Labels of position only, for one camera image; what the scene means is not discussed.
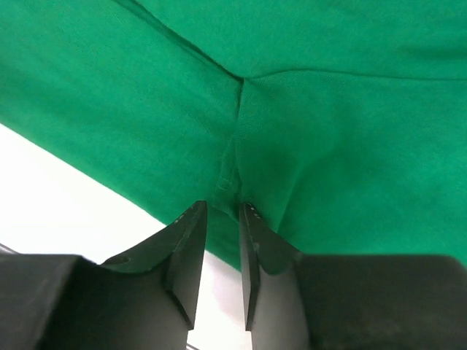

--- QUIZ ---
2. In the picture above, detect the green t shirt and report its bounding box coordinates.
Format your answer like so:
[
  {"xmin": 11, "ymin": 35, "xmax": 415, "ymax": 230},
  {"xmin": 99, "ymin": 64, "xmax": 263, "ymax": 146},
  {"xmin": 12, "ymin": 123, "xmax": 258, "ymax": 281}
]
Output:
[{"xmin": 1, "ymin": 1, "xmax": 466, "ymax": 267}]

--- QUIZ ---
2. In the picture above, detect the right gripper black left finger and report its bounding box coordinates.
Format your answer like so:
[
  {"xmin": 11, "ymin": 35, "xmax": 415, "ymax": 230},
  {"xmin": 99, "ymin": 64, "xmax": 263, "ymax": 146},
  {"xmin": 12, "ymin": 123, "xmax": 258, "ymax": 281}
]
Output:
[{"xmin": 1, "ymin": 201, "xmax": 207, "ymax": 349}]

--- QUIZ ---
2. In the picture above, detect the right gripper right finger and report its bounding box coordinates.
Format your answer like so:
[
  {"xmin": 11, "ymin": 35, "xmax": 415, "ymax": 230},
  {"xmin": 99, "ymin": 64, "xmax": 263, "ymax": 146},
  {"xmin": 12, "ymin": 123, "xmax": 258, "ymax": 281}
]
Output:
[{"xmin": 239, "ymin": 203, "xmax": 466, "ymax": 349}]

